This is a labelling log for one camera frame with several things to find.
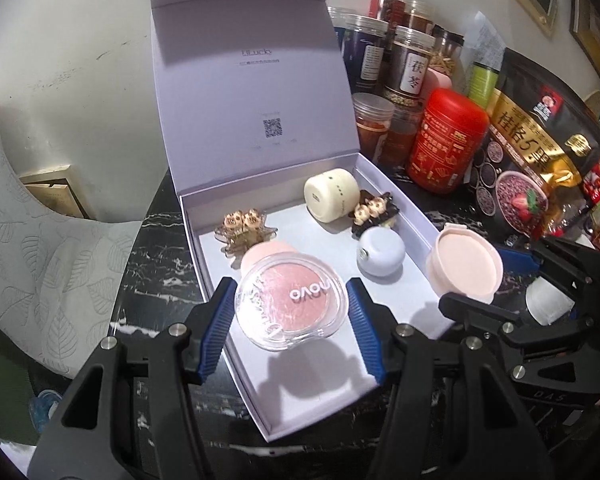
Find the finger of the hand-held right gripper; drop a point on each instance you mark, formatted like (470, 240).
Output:
(475, 312)
(520, 260)

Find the red cartoon snack bag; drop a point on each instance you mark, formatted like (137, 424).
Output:
(597, 185)

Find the white paper sheet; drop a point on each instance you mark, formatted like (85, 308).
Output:
(480, 35)

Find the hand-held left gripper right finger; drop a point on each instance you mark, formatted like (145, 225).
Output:
(365, 330)

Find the small pink jar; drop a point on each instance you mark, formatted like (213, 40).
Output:
(267, 252)

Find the lavender gift box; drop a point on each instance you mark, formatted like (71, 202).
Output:
(220, 110)

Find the clear jar red-brown slices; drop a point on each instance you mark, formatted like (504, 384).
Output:
(417, 15)

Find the pink plastic container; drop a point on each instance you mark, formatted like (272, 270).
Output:
(437, 85)

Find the cream cosmetic jar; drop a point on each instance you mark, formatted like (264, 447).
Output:
(330, 192)

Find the clear jar orange-brown contents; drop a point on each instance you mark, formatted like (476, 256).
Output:
(372, 120)

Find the clear jar dark purple contents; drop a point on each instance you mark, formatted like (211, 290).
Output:
(367, 50)

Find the green canister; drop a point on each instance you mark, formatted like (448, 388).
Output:
(482, 82)

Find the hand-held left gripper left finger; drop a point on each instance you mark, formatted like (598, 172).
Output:
(215, 330)

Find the dark bear hair claw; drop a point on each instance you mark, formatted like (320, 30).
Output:
(372, 207)

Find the small dark jar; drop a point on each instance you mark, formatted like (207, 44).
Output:
(337, 25)

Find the black gold grain pouch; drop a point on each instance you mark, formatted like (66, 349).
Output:
(540, 160)

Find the white round bottle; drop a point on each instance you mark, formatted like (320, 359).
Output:
(382, 255)

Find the grey leaf pattern cushion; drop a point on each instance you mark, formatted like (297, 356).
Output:
(45, 270)

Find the blue plastic item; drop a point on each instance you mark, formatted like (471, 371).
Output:
(45, 407)

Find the wooden frame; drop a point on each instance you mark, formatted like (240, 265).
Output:
(55, 190)

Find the clear bear hair claw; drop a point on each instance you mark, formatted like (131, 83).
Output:
(242, 222)

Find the clear pink blush compact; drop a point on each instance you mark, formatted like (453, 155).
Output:
(290, 305)

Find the clear jar yellow sticks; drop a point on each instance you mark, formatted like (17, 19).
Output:
(450, 50)

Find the pink round lidded container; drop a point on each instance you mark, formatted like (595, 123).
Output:
(462, 260)

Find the red canister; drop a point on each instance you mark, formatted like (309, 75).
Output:
(447, 145)

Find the clear jar brown contents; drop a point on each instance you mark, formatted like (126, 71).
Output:
(400, 135)

